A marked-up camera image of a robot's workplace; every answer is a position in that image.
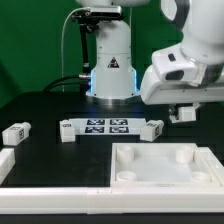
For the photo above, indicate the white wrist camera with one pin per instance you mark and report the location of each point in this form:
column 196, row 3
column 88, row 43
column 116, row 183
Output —
column 171, row 64

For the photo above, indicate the white U-shaped obstacle fence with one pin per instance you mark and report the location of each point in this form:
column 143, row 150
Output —
column 99, row 200

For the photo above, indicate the marker tag sheet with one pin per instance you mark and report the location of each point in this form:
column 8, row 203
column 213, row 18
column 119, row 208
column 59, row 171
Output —
column 107, row 126

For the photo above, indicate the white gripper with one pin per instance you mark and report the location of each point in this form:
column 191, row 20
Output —
column 154, row 91

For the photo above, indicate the black camera on stand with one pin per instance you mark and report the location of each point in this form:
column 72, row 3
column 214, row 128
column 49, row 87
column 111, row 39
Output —
column 88, row 20

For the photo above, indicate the white square tabletop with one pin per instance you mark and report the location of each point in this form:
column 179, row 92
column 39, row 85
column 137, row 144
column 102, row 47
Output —
column 141, row 165

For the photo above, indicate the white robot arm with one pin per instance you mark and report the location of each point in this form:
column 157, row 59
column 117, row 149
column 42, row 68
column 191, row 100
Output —
column 201, row 23

